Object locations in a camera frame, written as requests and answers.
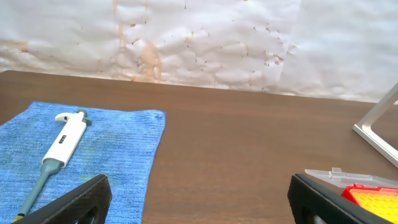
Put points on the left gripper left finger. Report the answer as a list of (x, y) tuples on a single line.
[(90, 199)]

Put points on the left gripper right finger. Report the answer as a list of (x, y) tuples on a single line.
[(311, 202)]

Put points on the white pipette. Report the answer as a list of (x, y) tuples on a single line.
[(66, 140)]

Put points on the blue cloth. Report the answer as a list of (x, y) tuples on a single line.
[(118, 149)]

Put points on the red and yellow tip box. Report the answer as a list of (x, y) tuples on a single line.
[(376, 202)]

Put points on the white and blue stand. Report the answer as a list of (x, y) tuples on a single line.
[(373, 140)]

